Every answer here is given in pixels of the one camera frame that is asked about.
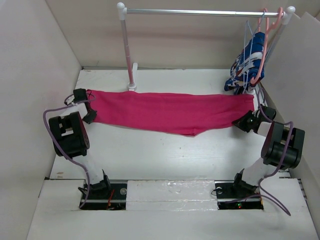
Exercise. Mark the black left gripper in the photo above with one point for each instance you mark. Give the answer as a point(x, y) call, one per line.
point(91, 118)

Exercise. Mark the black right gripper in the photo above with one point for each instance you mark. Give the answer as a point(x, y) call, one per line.
point(240, 122)

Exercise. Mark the pink trousers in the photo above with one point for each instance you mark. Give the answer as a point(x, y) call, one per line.
point(173, 113)

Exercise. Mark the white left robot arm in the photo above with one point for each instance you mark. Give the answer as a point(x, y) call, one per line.
point(66, 127)

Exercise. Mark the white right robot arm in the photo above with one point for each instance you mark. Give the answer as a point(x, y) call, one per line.
point(281, 150)

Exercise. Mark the pink plastic hanger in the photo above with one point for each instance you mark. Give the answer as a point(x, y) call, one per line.
point(268, 28)

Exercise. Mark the blue patterned garment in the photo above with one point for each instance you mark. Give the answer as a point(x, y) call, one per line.
point(234, 82)

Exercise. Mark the blue wire hanger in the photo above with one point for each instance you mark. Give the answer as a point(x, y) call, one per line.
point(252, 54)

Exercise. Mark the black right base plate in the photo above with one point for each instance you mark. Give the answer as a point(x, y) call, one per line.
point(231, 197)

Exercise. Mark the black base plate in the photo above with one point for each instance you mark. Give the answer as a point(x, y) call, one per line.
point(115, 200)
point(231, 197)

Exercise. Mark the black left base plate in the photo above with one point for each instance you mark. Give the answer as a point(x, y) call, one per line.
point(115, 200)

